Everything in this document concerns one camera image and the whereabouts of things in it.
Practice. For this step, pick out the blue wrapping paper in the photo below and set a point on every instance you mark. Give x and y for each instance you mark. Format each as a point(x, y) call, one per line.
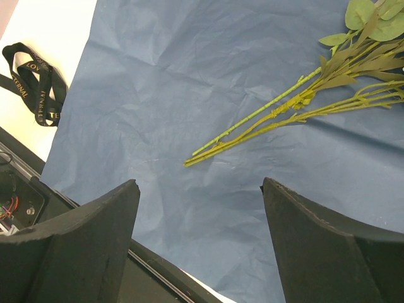
point(158, 79)

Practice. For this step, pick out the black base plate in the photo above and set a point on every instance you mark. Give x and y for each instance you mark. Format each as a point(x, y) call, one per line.
point(147, 277)

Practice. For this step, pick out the artificial flower bunch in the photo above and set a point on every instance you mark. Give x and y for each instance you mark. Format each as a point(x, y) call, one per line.
point(372, 47)

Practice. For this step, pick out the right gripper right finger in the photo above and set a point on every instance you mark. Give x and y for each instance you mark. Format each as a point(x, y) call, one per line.
point(324, 256)

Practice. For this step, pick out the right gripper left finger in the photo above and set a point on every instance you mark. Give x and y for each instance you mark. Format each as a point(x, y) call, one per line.
point(78, 256)

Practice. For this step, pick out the black printed ribbon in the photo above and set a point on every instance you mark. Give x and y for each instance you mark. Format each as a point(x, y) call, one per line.
point(39, 85)

